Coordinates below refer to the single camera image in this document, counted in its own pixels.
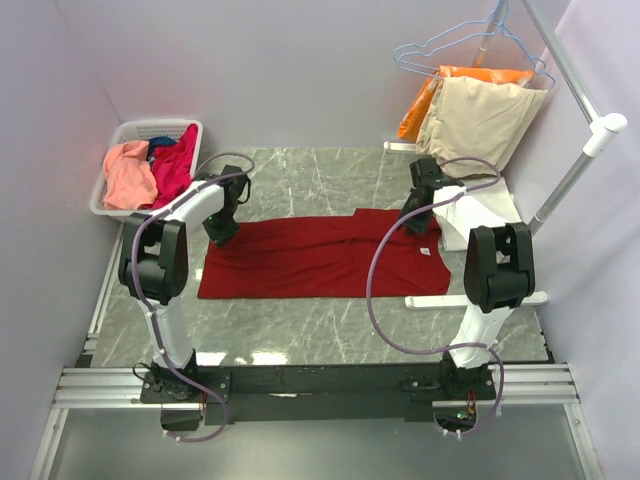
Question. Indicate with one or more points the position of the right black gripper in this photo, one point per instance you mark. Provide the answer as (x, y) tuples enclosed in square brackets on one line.
[(417, 226)]

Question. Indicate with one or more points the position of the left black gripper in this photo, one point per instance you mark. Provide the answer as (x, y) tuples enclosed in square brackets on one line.
[(221, 236)]

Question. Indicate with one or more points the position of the dark red t-shirt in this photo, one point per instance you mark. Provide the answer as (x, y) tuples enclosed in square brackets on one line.
[(325, 256)]

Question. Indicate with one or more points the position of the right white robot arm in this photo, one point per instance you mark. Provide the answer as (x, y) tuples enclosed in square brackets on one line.
[(499, 265)]

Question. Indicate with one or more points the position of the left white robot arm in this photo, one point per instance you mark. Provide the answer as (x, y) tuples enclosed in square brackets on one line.
[(154, 266)]

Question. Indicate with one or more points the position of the orange hanging garment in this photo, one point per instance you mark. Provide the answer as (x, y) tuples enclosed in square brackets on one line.
[(409, 127)]

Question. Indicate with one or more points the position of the folded white t-shirt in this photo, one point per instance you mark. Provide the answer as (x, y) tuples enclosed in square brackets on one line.
[(491, 206)]

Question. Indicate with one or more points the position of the magenta shirt in basket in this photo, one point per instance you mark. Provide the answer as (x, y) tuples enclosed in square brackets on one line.
[(171, 167)]

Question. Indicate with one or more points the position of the beige hanging garment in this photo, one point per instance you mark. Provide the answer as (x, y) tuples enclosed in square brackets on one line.
[(473, 127)]

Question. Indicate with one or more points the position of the salmon pink shirt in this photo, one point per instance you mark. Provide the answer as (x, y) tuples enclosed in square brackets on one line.
[(130, 183)]

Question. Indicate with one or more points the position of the dark blue shirt in basket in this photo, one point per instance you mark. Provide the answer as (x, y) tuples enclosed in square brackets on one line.
[(158, 142)]

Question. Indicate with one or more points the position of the white plastic laundry basket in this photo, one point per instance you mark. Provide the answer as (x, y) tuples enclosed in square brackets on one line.
[(142, 130)]

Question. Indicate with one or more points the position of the white metal clothes rack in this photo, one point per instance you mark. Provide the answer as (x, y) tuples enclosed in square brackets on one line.
[(577, 168)]

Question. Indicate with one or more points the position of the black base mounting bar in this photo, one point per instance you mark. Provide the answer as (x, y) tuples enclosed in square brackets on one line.
[(240, 394)]

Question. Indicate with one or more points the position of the blue wire hanger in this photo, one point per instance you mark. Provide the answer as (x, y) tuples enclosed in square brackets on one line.
[(440, 42)]

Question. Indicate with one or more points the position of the aluminium rail frame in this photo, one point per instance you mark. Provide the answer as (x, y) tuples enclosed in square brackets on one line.
[(111, 388)]

